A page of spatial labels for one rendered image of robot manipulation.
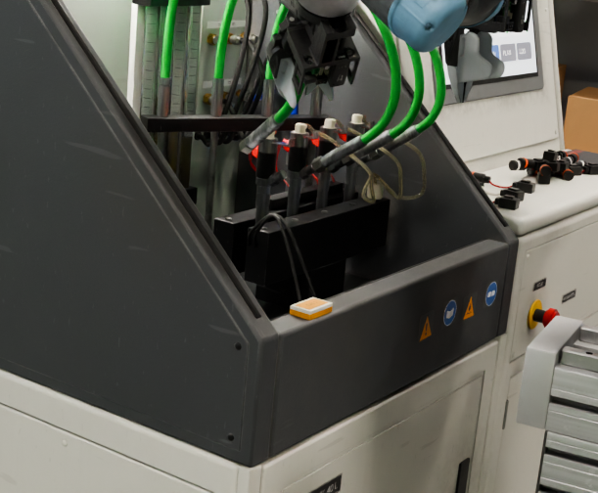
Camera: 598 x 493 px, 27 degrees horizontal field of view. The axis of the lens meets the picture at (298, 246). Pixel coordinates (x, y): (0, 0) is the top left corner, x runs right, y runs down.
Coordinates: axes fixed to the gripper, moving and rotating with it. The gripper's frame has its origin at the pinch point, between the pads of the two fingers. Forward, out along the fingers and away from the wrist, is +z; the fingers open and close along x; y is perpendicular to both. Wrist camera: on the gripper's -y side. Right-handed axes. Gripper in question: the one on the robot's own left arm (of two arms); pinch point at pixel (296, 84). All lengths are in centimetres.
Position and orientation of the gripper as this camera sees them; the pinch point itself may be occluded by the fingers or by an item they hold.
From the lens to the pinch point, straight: 158.0
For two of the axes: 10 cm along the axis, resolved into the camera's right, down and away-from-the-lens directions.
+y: 3.3, 8.5, -4.1
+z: -1.4, 4.8, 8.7
